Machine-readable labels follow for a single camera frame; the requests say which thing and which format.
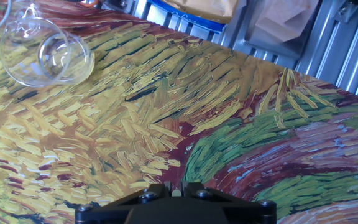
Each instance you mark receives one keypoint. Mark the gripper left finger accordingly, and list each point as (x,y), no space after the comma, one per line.
(110,213)

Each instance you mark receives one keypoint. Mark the silver corner bracket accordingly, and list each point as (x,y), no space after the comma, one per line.
(345,14)

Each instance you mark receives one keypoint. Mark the painted wheatfield tablecloth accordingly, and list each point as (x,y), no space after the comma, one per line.
(197,93)

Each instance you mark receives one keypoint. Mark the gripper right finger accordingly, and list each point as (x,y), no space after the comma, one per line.
(250,213)

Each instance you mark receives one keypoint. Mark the large glass beaker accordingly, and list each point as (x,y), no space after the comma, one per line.
(51,59)

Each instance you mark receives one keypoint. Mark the grey metal tray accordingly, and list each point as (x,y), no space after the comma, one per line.
(269,49)

